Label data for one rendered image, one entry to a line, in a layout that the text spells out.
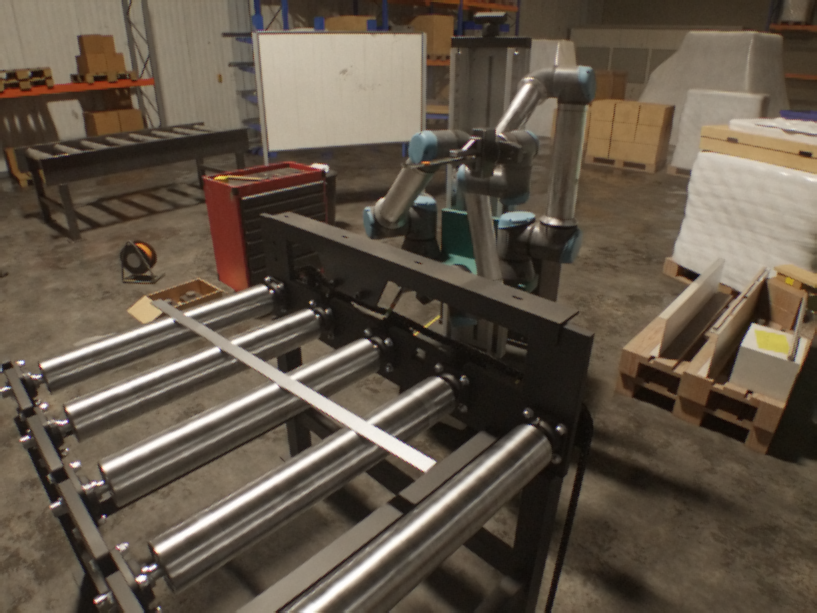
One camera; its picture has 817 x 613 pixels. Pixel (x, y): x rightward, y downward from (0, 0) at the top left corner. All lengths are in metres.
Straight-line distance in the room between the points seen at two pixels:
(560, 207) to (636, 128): 7.44
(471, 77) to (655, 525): 2.02
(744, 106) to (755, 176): 4.89
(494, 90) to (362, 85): 3.91
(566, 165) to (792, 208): 2.45
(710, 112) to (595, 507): 7.60
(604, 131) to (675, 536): 7.97
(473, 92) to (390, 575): 1.95
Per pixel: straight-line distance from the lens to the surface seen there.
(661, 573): 2.29
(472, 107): 2.42
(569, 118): 2.04
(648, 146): 9.46
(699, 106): 9.35
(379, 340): 1.62
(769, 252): 4.37
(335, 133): 6.14
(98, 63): 10.36
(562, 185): 2.07
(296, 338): 1.74
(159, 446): 1.32
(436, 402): 1.36
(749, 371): 2.88
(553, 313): 1.23
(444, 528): 1.06
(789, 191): 4.25
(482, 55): 2.39
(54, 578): 2.45
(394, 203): 2.13
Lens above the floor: 1.70
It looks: 26 degrees down
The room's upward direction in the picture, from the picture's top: straight up
